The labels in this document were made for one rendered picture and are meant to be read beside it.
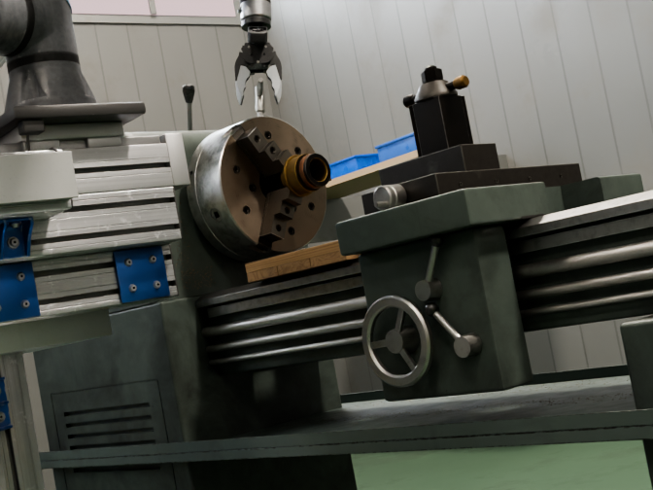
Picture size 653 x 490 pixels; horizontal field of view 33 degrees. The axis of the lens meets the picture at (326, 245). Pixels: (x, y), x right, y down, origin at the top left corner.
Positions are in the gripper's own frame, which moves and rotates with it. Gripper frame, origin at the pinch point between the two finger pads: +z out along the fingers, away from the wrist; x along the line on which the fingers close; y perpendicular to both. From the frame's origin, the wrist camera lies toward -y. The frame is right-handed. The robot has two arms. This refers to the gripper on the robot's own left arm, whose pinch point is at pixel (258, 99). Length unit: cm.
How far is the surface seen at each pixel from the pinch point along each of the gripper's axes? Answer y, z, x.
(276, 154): -14.6, 17.5, -2.8
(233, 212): -14.5, 30.3, 6.9
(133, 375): 5, 63, 31
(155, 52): 366, -151, 47
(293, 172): -18.4, 22.7, -6.2
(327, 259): -40, 46, -11
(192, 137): -0.4, 9.0, 15.7
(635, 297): -87, 61, -53
